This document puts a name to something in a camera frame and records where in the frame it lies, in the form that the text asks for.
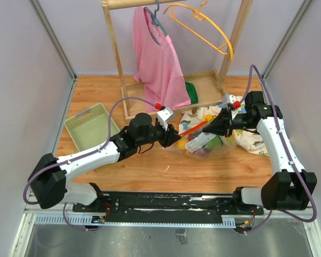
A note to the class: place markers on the clear zip top bag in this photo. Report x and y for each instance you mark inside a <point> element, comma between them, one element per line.
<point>198,139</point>

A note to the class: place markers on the green plush vegetable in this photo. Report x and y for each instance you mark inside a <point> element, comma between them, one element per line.
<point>213,144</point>

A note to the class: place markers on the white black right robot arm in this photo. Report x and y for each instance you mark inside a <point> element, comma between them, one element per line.
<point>290,186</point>

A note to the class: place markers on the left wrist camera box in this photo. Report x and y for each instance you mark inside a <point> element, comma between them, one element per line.
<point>164,115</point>

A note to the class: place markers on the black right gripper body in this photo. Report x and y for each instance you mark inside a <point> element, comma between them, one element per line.
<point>240,121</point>

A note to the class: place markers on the green cloth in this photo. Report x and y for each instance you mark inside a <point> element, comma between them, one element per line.
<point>192,93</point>

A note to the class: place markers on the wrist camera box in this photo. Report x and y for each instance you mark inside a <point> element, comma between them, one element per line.
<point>231,102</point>
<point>164,115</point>

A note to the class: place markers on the wooden clothes rack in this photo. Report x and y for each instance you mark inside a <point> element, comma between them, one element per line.
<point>208,84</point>

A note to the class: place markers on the cartoon print children's garment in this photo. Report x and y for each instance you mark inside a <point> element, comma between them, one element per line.
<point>247,139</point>

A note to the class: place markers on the light green plastic basket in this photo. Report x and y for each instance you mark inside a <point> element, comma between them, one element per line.
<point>89,127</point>

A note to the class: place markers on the yellow plush fruit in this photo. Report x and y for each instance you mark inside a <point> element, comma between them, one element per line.
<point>180,144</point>

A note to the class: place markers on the grey clothes hanger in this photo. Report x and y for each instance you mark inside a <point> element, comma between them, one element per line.
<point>155,28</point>

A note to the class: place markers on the yellow clothes hanger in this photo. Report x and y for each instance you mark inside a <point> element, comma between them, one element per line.
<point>224,49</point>

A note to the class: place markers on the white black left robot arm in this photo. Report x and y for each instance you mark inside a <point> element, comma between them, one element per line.
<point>51,180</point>

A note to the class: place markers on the pink t-shirt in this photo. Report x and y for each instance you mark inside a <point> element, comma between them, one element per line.
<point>158,67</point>

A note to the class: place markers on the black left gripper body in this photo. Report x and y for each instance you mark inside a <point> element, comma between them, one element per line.
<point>157,134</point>

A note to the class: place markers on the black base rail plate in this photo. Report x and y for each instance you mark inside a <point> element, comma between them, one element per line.
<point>120,202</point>

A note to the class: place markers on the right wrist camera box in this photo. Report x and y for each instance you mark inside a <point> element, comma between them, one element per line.
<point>231,102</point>

